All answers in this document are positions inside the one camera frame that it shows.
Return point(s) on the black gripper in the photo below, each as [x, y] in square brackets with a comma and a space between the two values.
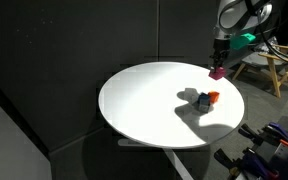
[221, 47]

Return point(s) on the pink block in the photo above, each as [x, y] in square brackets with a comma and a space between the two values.
[217, 73]

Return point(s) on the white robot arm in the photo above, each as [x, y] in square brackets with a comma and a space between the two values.
[240, 16]

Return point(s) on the orange block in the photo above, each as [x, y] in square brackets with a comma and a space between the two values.
[214, 97]

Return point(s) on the blue block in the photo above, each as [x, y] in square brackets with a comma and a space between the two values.
[203, 98]

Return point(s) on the grey block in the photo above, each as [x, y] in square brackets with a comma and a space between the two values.
[204, 107]

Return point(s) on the wooden sawhorse stand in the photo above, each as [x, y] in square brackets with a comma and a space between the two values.
[277, 66]

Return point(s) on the black clamp with red tip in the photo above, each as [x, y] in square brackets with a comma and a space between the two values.
[277, 136]

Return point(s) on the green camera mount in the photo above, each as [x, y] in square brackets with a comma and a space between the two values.
[242, 40]

